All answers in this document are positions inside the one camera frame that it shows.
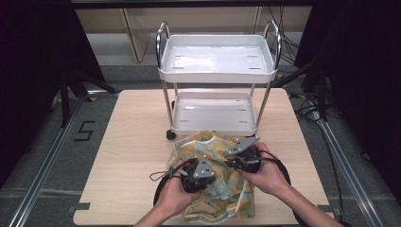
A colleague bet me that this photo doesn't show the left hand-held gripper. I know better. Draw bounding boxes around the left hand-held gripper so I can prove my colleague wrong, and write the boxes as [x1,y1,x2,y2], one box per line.
[176,153,218,194]

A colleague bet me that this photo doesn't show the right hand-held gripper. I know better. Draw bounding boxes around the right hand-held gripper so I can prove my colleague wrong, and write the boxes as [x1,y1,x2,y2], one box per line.
[224,135,263,174]

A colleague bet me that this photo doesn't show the orange-slice print fabric bag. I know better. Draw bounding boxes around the orange-slice print fabric bag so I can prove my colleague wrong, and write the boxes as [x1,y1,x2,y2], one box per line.
[166,130,257,225]

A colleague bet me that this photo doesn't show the white two-tier cart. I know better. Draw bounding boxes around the white two-tier cart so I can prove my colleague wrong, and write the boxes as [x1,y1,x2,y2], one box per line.
[155,19,283,142]

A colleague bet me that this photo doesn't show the person's right hand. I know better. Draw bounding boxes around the person's right hand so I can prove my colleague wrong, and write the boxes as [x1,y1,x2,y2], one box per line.
[235,141,291,197]

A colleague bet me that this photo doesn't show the person's left hand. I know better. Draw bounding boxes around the person's left hand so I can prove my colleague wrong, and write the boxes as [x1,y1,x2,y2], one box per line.
[153,171,203,219]

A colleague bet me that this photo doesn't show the black metal stand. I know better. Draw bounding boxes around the black metal stand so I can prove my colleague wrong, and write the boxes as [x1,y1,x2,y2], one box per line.
[273,59,329,123]
[59,67,118,128]

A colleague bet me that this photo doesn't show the black curtain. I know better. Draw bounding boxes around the black curtain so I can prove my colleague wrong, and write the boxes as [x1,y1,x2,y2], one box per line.
[294,0,401,204]
[0,0,106,188]

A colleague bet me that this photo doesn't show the beige wooden desk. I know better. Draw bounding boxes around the beige wooden desk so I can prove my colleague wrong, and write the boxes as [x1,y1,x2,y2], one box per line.
[75,6,313,63]

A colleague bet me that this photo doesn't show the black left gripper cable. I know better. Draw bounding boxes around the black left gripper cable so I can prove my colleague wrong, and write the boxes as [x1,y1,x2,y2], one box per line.
[148,158,194,207]

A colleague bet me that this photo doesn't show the bundle of black floor cables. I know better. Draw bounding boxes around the bundle of black floor cables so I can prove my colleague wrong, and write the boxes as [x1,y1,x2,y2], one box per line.
[288,90,345,220]

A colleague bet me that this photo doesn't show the metal floor rail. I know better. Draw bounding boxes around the metal floor rail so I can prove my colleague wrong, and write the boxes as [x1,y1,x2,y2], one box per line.
[8,89,121,227]
[310,99,386,227]

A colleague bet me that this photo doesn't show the black hanging cables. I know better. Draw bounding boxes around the black hanging cables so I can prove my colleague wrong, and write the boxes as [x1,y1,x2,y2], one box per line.
[266,6,301,66]

